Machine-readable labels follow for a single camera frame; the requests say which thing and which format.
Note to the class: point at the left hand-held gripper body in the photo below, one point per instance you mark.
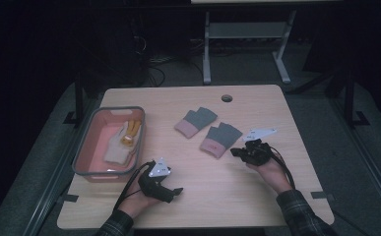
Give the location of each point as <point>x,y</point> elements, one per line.
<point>155,183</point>

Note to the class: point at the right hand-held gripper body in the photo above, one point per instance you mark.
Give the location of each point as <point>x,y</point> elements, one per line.
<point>258,152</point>

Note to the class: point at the grey glove with pink cuff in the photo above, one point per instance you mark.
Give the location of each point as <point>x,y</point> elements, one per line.
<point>196,119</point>
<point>221,137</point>

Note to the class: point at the cream fluffy glove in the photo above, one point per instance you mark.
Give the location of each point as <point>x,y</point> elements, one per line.
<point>117,152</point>

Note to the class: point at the orange item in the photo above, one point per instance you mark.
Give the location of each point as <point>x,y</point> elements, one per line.
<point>129,130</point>

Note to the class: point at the pink basket with grey rim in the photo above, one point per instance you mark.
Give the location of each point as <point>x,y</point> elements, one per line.
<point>89,144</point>

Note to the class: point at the person's left hand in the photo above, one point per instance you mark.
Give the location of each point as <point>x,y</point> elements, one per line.
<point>137,201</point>

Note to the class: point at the person's right hand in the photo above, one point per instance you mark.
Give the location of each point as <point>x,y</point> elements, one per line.
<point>271,175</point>

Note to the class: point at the dark tape strip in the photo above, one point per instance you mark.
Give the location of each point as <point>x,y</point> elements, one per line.
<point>68,198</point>
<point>322,195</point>

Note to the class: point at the black metal stand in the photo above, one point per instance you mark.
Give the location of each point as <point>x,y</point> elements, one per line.
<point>349,101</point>
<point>78,98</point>

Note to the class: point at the white metal stand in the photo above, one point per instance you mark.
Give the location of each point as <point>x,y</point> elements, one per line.
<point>243,30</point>

